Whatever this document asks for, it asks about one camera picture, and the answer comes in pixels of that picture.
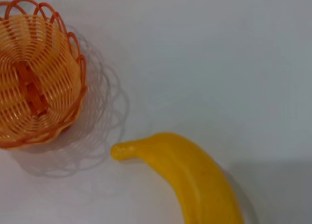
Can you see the yellow banana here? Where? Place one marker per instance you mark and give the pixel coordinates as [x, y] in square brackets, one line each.
[195, 170]

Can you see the orange woven plastic basket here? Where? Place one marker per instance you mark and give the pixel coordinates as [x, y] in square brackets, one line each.
[36, 87]

